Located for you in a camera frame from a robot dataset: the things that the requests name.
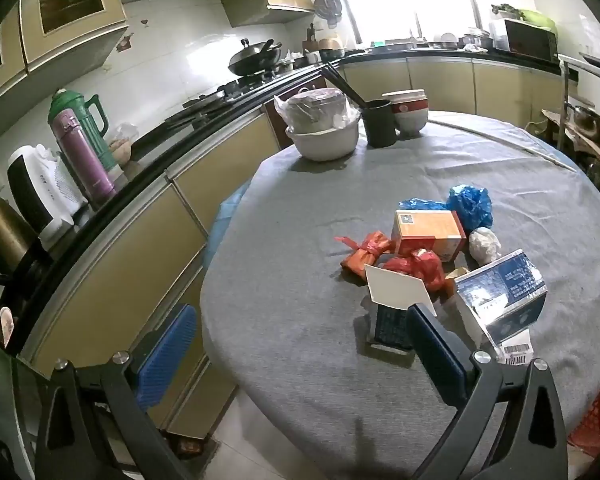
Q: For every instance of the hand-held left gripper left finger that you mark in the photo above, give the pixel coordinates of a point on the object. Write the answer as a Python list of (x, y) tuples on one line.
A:
[(167, 355)]

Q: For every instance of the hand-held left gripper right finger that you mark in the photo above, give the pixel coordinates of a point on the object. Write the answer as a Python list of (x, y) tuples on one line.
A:
[(437, 360)]

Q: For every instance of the small blue box white flap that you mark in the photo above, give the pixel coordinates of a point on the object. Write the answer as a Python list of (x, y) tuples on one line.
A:
[(395, 290)]

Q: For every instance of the blue silver carton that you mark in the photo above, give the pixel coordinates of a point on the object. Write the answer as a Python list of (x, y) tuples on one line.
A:
[(500, 290)]

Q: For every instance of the red plastic bag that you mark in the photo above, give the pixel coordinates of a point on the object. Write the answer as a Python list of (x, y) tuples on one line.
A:
[(420, 265)]

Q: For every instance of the white paper ball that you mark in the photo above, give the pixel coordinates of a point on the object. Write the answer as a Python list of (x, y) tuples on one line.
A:
[(484, 245)]

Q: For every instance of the orange wrapper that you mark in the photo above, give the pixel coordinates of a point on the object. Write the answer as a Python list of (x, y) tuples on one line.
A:
[(367, 255)]

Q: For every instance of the orange medicine box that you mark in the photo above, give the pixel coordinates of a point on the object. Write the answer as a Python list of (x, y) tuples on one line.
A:
[(425, 227)]

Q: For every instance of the blue plastic bag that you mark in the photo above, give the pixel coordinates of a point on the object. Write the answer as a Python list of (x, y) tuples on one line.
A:
[(472, 205)]

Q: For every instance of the yellow wrapper scrap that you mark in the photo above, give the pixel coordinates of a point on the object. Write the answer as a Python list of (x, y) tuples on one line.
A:
[(457, 273)]

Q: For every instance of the beige base cabinets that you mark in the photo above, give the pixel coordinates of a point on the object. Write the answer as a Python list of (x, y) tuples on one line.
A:
[(130, 260)]

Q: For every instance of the blue cloth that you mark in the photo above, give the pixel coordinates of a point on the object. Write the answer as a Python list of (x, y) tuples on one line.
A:
[(225, 220)]

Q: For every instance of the grey tablecloth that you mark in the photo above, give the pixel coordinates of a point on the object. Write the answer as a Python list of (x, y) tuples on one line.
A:
[(305, 235)]

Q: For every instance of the brass kettle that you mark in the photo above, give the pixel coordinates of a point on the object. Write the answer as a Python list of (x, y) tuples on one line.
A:
[(5, 235)]

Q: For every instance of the white electric heater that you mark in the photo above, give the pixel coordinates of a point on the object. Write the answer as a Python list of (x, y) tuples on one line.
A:
[(50, 185)]

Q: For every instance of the bagged food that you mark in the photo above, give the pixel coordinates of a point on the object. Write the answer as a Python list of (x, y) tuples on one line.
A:
[(122, 147)]

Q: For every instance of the purple vacuum flask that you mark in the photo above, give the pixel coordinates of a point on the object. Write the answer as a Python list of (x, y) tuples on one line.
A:
[(82, 160)]

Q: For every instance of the red and white bowl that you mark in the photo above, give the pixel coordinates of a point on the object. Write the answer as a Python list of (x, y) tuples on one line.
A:
[(404, 94), (410, 122)]

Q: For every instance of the green thermos jug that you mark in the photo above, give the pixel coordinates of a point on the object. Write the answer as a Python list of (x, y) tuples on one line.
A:
[(80, 110)]

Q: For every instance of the gas stove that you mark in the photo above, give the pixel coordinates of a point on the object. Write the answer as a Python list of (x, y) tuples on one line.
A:
[(230, 92)]

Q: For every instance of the metal storage rack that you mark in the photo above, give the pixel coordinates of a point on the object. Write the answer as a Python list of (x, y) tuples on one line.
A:
[(580, 85)]

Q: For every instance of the black wok with lid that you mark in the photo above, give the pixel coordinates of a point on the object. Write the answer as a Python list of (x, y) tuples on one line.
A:
[(255, 57)]

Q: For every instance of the microwave oven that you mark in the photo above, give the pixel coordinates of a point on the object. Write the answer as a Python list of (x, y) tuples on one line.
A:
[(527, 40)]

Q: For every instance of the green plastic basin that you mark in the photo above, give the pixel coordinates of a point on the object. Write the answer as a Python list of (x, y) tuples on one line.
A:
[(537, 19)]

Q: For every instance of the small round fan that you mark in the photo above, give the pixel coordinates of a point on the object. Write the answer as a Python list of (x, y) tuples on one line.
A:
[(328, 7)]

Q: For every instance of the large beige wall cabinet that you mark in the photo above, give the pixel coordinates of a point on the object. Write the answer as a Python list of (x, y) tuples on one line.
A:
[(60, 15)]

